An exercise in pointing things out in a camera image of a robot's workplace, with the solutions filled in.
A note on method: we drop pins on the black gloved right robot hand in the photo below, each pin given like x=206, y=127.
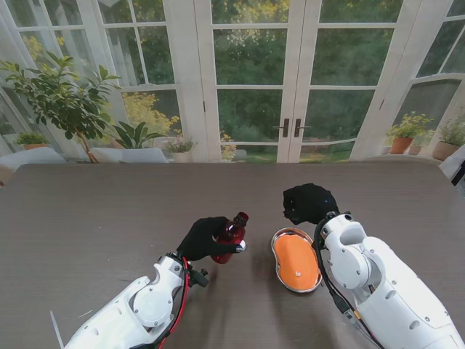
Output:
x=310, y=203

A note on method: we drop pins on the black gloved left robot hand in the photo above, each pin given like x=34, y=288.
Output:
x=200, y=241

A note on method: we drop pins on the red transparent sample bottle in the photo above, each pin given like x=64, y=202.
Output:
x=232, y=234

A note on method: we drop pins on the white bottle cap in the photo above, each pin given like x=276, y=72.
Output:
x=243, y=244

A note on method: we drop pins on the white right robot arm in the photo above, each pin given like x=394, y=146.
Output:
x=381, y=291

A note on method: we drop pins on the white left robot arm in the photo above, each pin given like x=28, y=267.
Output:
x=145, y=309

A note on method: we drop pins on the orange oval tray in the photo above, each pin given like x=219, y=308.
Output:
x=294, y=258

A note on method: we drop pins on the steel kidney tray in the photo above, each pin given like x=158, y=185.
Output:
x=278, y=269

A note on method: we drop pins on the flowering plant in white pot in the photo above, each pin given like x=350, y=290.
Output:
x=180, y=147

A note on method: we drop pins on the yellow flowers in terracotta pot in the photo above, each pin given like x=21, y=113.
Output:
x=401, y=143

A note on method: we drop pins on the white planter box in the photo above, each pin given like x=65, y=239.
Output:
x=127, y=155

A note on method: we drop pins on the small empty clay pot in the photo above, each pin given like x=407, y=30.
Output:
x=415, y=149

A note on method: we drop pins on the broad leaf green plant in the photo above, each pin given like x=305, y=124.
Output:
x=134, y=136

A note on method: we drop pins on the plant in beige pot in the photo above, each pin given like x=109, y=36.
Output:
x=447, y=149

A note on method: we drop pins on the pale grey sofa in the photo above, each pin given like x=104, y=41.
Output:
x=29, y=156

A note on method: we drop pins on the small plant in terracotta pot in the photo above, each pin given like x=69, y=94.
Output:
x=31, y=140

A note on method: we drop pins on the tall leafy green plant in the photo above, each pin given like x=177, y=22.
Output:
x=58, y=98

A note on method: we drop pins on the white chair with dark frame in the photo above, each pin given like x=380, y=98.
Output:
x=454, y=163

